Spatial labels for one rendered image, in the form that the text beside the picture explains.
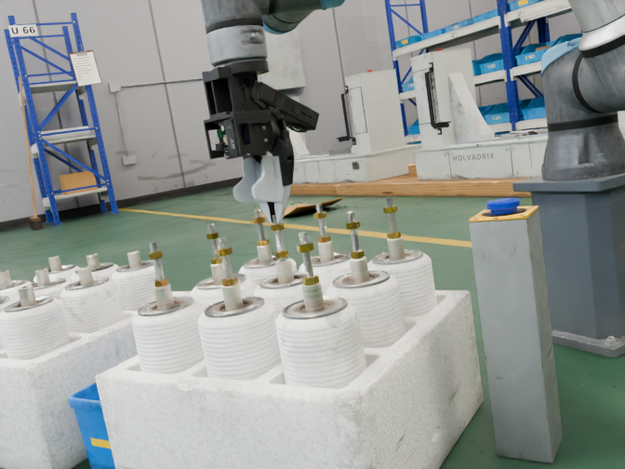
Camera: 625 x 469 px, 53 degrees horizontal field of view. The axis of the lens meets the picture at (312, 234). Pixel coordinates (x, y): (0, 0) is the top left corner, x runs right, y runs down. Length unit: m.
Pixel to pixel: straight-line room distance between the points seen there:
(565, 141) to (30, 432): 0.99
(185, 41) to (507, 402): 7.06
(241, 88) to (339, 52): 7.74
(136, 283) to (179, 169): 6.26
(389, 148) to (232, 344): 3.67
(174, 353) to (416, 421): 0.31
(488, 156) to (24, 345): 2.69
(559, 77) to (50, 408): 0.98
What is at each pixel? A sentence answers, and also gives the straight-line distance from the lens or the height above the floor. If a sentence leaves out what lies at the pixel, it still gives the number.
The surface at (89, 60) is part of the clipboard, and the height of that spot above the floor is 1.49.
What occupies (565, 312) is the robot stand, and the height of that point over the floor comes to 0.06.
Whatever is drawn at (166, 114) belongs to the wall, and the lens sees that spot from 7.45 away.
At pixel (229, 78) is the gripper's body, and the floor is 0.53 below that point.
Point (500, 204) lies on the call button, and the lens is 0.79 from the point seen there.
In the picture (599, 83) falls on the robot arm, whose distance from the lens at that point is 1.09.
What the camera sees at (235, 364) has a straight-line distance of 0.76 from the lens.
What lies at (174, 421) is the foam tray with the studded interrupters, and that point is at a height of 0.13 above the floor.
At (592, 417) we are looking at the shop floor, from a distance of 0.99.
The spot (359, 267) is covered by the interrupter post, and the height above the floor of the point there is 0.27.
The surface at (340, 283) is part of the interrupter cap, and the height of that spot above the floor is 0.25.
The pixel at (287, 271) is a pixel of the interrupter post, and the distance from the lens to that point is 0.86.
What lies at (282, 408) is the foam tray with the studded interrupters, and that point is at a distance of 0.70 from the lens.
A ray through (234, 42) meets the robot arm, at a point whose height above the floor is 0.57.
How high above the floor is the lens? 0.44
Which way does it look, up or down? 9 degrees down
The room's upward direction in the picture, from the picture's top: 9 degrees counter-clockwise
